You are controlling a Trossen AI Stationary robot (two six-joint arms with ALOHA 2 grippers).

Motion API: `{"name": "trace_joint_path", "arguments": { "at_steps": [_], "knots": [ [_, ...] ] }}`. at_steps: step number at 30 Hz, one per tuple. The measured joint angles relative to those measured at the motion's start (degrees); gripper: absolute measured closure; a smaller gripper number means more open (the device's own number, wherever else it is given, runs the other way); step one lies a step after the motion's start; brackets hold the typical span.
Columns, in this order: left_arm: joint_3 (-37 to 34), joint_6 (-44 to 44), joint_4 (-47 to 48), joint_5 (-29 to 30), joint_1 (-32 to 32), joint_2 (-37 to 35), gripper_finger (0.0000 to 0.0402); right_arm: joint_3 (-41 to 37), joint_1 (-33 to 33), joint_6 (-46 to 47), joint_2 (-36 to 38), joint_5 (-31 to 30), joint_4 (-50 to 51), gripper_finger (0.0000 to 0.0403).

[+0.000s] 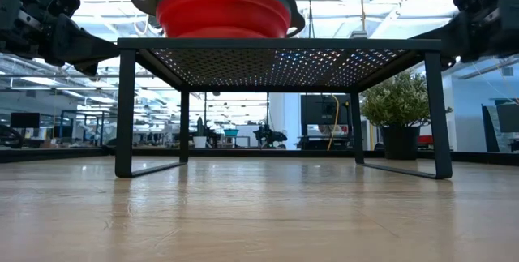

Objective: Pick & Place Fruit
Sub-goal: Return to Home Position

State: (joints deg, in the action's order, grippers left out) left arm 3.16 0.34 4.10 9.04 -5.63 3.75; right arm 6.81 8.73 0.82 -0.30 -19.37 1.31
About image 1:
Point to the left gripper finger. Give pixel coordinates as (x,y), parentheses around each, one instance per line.
(81,39)
(79,53)

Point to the black aluminium table frame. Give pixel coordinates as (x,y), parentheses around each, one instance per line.
(243,152)

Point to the white pot with cactus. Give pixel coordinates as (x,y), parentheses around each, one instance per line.
(199,141)

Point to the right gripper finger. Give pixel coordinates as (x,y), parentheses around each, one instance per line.
(442,31)
(451,53)

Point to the black cabinet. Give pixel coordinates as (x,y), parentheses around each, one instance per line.
(320,110)

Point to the green potted plant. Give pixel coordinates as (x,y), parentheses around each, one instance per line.
(399,104)

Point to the red grey collapsible colander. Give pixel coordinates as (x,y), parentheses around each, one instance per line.
(223,10)

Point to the black background robot arm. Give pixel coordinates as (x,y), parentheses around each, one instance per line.
(269,136)

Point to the black perforated metal stand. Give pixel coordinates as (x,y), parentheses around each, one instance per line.
(280,44)

